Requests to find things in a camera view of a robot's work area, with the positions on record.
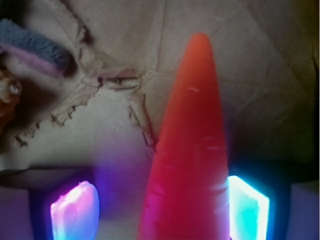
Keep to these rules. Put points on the brown conch shell toy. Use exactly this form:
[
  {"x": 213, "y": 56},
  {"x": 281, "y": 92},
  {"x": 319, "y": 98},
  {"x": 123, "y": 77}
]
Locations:
[{"x": 10, "y": 92}]

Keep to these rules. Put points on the brown paper bag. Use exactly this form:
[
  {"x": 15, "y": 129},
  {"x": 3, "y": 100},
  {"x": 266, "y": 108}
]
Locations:
[{"x": 107, "y": 112}]

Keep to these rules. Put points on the grey plush mouse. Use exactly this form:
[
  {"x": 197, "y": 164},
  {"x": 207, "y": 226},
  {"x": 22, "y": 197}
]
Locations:
[{"x": 34, "y": 49}]

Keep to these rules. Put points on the orange toy carrot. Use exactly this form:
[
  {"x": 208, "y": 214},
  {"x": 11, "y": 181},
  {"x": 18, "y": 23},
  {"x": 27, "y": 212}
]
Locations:
[{"x": 187, "y": 192}]

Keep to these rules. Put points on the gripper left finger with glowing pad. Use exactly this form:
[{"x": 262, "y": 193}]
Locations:
[{"x": 48, "y": 204}]

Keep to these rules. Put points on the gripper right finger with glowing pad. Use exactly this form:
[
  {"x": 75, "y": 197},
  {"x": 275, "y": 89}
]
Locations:
[{"x": 273, "y": 209}]

